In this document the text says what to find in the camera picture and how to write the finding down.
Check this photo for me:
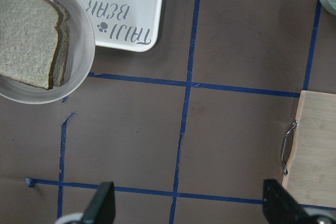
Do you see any round cream plate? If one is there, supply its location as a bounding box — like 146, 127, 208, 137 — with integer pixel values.
1, 0, 95, 104

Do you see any wooden cutting board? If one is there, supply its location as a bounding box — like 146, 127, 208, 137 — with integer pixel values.
282, 90, 335, 209

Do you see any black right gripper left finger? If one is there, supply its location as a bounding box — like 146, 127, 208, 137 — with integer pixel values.
81, 182, 116, 223

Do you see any cream bear tray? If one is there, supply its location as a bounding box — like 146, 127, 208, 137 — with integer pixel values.
79, 0, 162, 52

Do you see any bread slice on plate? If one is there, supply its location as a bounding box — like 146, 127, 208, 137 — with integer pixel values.
53, 1, 70, 87

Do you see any bread slice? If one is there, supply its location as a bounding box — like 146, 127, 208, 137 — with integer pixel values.
53, 1, 70, 87
1, 0, 63, 90

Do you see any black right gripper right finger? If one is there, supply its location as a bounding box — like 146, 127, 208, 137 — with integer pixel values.
262, 179, 315, 224

